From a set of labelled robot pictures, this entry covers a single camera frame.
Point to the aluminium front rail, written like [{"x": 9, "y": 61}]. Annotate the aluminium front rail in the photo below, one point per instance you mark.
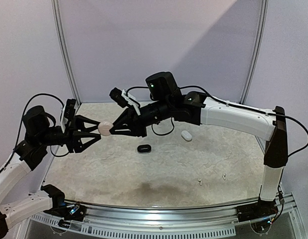
[{"x": 213, "y": 222}]

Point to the left aluminium wall post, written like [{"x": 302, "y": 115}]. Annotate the left aluminium wall post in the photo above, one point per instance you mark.
[{"x": 64, "y": 51}]

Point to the black oval charging case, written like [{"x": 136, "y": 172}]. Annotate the black oval charging case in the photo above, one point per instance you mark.
[{"x": 144, "y": 148}]

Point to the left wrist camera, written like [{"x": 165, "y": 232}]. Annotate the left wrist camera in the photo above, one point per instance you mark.
[{"x": 67, "y": 114}]

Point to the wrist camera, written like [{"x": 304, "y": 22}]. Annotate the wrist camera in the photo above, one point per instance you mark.
[
  {"x": 67, "y": 114},
  {"x": 124, "y": 99}
]

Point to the white oval charging case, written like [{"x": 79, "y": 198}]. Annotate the white oval charging case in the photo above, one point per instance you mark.
[{"x": 186, "y": 135}]

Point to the right aluminium wall post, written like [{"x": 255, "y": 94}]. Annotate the right aluminium wall post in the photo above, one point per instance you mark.
[{"x": 256, "y": 50}]

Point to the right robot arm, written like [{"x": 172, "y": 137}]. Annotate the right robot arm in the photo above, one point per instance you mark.
[{"x": 199, "y": 107}]

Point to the aluminium wall post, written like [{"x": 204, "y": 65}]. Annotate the aluminium wall post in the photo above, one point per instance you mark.
[
  {"x": 64, "y": 51},
  {"x": 256, "y": 50}
]

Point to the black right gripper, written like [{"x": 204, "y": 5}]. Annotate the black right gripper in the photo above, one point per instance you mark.
[{"x": 138, "y": 122}]

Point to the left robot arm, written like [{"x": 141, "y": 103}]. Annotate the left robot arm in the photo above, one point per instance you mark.
[{"x": 26, "y": 156}]

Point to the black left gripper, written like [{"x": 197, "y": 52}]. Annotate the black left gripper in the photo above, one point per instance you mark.
[{"x": 74, "y": 140}]

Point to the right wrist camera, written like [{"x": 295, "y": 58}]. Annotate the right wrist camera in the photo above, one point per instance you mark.
[{"x": 124, "y": 99}]

